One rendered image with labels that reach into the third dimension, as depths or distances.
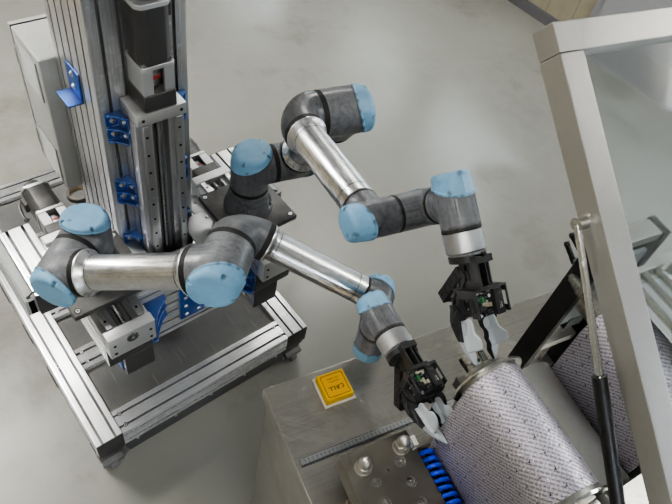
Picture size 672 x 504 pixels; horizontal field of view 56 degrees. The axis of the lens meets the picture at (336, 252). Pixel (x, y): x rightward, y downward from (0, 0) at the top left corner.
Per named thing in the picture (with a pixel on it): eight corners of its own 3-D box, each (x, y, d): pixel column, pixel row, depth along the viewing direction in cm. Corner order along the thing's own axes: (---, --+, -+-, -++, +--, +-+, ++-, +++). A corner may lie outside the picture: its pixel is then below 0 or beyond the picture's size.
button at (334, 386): (340, 372, 155) (342, 367, 153) (352, 396, 151) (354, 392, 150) (314, 381, 152) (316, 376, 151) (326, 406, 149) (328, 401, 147)
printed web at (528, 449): (547, 408, 157) (657, 289, 119) (608, 496, 145) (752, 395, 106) (416, 464, 143) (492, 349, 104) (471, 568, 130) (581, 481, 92)
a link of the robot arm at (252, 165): (223, 173, 191) (224, 138, 180) (265, 165, 196) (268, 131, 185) (236, 200, 184) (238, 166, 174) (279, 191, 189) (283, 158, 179)
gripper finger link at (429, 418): (441, 438, 122) (419, 397, 127) (433, 450, 126) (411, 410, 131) (455, 433, 123) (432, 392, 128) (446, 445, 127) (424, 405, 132)
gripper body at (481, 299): (479, 324, 111) (465, 258, 110) (452, 320, 119) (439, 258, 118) (513, 312, 114) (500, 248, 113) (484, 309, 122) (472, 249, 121)
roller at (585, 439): (532, 383, 136) (556, 355, 127) (609, 493, 123) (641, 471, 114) (488, 401, 132) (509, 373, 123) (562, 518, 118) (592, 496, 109)
